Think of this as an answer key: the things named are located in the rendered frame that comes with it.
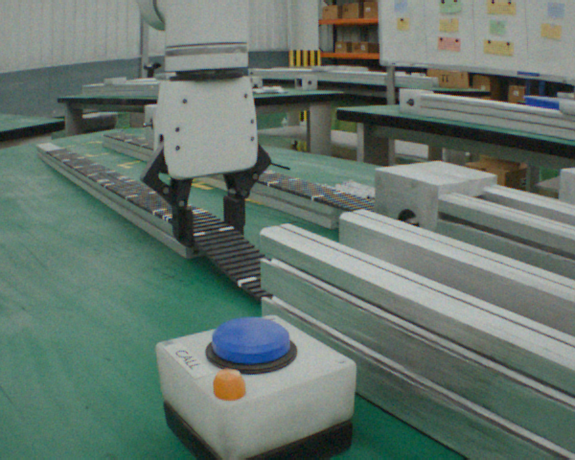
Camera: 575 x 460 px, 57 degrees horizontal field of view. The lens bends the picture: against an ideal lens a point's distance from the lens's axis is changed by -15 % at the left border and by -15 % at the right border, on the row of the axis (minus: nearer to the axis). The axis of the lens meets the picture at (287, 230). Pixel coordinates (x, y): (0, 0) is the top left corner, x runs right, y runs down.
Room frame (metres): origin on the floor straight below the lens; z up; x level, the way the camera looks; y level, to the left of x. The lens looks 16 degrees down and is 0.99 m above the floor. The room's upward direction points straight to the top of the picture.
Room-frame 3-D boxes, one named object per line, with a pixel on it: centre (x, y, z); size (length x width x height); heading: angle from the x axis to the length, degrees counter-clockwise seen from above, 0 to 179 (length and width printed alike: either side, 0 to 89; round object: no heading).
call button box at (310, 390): (0.29, 0.01, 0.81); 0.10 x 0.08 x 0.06; 124
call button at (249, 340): (0.28, 0.02, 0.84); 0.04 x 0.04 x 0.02
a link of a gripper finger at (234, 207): (0.63, 0.05, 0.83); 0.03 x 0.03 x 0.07; 34
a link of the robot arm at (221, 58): (0.61, 0.08, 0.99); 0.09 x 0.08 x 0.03; 124
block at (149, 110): (1.55, 0.32, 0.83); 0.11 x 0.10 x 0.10; 122
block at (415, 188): (0.59, -0.14, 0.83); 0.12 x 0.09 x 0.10; 124
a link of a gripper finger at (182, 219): (0.59, 0.11, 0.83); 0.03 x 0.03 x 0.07; 34
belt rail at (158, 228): (1.02, 0.36, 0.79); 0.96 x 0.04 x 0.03; 34
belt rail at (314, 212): (1.13, 0.20, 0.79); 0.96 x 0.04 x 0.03; 34
